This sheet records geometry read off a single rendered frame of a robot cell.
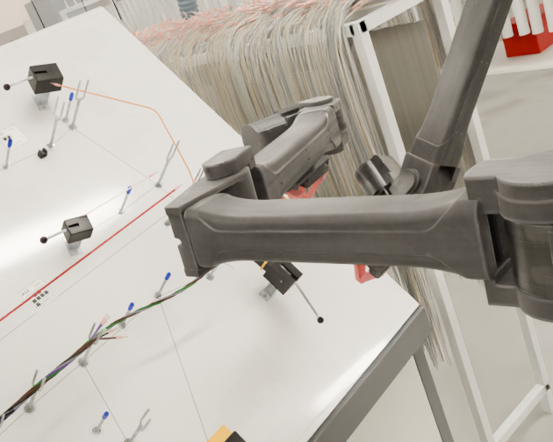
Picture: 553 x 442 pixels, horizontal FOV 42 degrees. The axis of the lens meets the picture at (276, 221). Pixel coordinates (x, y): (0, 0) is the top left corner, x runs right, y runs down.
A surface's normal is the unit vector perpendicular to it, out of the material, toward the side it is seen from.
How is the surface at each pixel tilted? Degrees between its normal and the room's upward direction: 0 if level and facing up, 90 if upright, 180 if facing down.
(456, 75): 61
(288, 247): 83
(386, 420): 90
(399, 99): 90
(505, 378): 0
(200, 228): 83
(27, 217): 52
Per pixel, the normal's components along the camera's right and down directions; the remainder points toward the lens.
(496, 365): -0.34, -0.87
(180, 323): 0.37, -0.55
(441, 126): -0.70, -0.13
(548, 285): -0.73, 0.37
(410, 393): 0.73, -0.01
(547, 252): -0.54, 0.38
